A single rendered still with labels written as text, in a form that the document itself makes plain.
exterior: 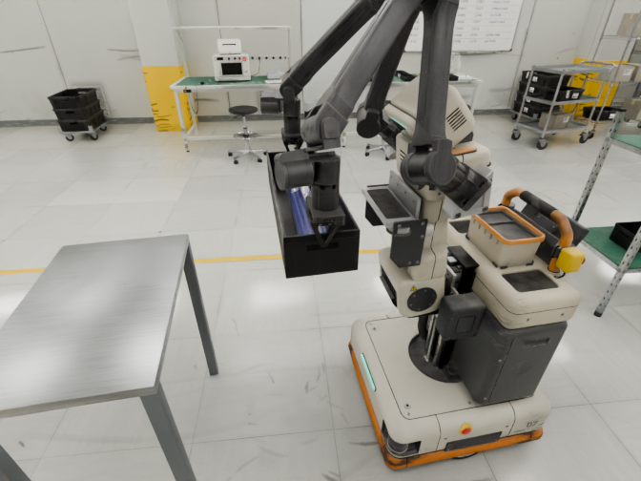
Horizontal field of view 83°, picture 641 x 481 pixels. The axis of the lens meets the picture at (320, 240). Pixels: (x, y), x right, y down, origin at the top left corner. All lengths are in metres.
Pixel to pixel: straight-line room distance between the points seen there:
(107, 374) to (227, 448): 0.85
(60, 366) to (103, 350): 0.09
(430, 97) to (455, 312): 0.67
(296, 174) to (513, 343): 0.95
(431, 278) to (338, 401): 0.86
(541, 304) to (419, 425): 0.60
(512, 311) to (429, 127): 0.65
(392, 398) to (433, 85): 1.13
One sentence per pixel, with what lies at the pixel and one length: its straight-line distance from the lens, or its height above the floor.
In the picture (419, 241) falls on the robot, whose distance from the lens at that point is 1.09.
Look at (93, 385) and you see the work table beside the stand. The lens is 1.05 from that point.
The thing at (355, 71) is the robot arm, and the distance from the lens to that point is 0.76.
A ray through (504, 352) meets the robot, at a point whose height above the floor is 0.60.
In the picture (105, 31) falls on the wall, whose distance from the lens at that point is 6.76.
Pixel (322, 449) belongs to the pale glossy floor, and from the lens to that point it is 1.74.
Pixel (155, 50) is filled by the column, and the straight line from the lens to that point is 6.02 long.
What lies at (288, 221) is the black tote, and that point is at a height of 1.03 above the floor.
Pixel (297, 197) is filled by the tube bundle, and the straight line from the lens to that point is 1.11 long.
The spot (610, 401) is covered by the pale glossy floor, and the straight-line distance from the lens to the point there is 2.29.
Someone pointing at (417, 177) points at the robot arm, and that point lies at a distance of 0.85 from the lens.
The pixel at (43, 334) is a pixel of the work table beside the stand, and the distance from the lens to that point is 1.26.
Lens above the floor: 1.54
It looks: 32 degrees down
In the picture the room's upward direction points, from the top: straight up
